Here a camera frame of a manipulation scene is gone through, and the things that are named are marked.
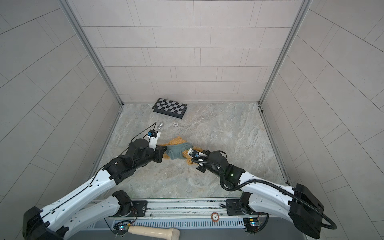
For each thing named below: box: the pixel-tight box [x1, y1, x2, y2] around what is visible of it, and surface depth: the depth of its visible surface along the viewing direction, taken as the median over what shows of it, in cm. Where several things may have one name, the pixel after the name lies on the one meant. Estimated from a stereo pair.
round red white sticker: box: [211, 212, 220, 222], surface depth 71 cm
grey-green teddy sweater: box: [166, 142, 194, 160], surface depth 72 cm
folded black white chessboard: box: [152, 98, 188, 119], surface depth 111 cm
